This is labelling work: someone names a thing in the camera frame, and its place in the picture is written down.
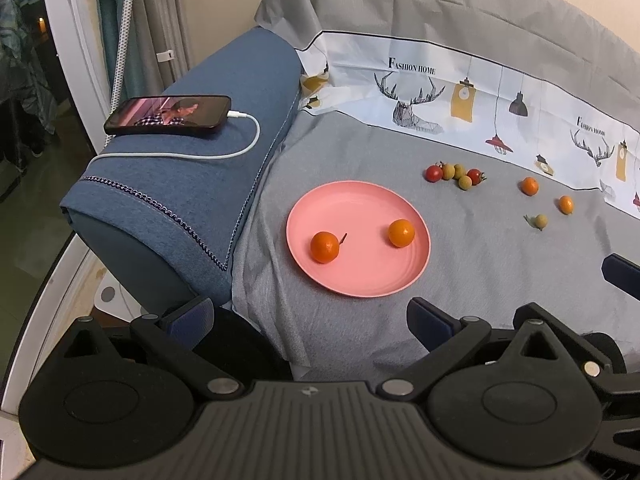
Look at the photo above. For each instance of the orange kumquat with stem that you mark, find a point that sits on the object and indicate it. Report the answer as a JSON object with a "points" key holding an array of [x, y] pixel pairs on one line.
{"points": [[324, 247]]}

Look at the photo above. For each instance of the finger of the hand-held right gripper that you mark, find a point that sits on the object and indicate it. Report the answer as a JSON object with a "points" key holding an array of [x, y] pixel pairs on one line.
{"points": [[622, 274]]}

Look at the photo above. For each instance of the white plastic piece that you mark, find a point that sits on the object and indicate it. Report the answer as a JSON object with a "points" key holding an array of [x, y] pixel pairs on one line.
{"points": [[112, 302]]}

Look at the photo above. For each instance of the black smartphone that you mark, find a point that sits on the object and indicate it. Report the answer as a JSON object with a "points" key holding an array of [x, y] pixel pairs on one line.
{"points": [[165, 115]]}

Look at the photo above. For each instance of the patterned hanging garment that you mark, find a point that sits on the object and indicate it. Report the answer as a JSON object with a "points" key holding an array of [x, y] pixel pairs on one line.
{"points": [[25, 35]]}

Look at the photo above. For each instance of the white door frame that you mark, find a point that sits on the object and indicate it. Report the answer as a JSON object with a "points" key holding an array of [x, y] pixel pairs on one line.
{"points": [[75, 60]]}

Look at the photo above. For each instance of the pink plate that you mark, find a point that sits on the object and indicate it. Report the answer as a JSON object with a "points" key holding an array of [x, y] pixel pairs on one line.
{"points": [[360, 265]]}

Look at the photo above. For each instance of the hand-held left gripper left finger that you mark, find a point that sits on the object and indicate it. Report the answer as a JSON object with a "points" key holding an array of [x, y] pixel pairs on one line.
{"points": [[192, 319]]}

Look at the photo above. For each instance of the white plastic clip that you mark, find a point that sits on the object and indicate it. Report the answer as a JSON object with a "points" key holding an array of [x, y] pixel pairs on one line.
{"points": [[165, 54]]}

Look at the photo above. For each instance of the red cherry tomato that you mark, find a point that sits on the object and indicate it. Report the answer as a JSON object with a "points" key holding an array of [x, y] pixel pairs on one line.
{"points": [[434, 173], [476, 176]]}

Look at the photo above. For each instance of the yellow-green cherry tomato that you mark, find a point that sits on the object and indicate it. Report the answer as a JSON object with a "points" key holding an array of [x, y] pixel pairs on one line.
{"points": [[448, 171], [459, 171], [540, 221], [465, 183]]}

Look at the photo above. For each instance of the grey curtain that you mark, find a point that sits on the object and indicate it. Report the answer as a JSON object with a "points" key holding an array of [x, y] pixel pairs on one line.
{"points": [[160, 10]]}

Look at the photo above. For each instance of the blue fabric sofa armrest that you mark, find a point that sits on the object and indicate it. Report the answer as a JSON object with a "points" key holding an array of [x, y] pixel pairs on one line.
{"points": [[190, 200]]}

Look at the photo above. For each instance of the grey printed bedsheet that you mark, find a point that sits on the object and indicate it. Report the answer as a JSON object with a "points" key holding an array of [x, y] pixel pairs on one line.
{"points": [[500, 280]]}

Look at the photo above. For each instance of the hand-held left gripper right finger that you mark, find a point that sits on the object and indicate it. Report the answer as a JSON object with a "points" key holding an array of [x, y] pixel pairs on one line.
{"points": [[432, 325]]}

